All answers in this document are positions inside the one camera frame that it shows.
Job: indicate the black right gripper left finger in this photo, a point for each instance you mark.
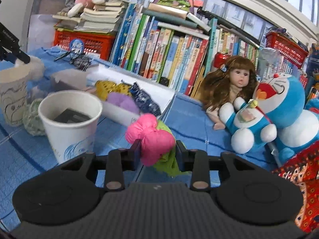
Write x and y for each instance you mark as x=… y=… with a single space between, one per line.
x=118 y=161

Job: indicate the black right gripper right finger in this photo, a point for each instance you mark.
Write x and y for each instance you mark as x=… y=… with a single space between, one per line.
x=194 y=161

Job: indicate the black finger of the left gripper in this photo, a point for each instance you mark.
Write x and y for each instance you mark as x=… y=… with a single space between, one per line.
x=10 y=49

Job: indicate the white fluffy soft object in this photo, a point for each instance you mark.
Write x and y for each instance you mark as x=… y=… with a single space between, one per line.
x=36 y=66

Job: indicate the pink and green soft toy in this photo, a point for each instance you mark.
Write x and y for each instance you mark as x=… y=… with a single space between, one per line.
x=158 y=144

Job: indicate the navy floral soft pouch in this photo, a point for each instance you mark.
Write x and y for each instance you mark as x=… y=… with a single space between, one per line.
x=144 y=101

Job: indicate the gold sequin soft pouch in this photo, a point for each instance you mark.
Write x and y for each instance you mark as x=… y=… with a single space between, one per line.
x=105 y=87

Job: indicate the purple soft pouch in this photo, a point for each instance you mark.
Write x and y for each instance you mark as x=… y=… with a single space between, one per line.
x=123 y=101

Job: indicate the paper cup with black doodles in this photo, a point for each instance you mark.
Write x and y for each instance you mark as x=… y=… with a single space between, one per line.
x=14 y=94

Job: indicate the small Doraemon plush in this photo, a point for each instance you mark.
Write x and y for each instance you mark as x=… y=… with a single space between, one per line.
x=249 y=126

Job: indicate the white paper cup blue drawing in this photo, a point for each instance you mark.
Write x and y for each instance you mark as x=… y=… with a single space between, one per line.
x=70 y=121

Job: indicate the miniature black bicycle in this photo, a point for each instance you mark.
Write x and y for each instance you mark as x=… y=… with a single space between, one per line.
x=79 y=60

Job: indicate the green crumpled mesh ball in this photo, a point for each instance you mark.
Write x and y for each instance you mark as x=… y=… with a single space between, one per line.
x=31 y=120

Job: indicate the white cardboard box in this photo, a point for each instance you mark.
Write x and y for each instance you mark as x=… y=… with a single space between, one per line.
x=74 y=79

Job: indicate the pink white plush toy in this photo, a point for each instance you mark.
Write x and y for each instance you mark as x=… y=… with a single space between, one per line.
x=78 y=7

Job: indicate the brown haired doll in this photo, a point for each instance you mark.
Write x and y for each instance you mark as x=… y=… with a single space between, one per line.
x=235 y=78

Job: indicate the red plastic crate left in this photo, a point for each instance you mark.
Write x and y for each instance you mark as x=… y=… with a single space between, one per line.
x=96 y=44

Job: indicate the blue table cloth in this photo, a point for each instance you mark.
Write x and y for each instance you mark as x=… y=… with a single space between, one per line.
x=24 y=156

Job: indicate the stack of worn books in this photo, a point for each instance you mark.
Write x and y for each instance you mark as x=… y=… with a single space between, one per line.
x=105 y=16

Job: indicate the red soda can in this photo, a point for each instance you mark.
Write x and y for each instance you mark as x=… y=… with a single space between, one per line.
x=219 y=60

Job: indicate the row of upright books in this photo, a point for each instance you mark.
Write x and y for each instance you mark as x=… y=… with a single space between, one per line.
x=165 y=45

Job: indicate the large Doraemon plush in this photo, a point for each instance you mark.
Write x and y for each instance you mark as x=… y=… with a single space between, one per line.
x=281 y=98

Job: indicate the colourful patterned cushion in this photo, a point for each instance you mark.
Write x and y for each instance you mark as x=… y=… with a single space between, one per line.
x=302 y=170

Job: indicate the right row of books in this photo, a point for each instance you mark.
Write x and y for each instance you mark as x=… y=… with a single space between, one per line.
x=234 y=44

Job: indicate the black long toy gun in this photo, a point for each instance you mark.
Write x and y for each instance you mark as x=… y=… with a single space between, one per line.
x=225 y=24

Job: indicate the red plastic basket right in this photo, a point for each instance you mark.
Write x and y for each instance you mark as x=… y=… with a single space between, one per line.
x=287 y=48

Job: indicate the blue cardboard box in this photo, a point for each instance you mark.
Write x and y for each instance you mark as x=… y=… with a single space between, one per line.
x=313 y=62

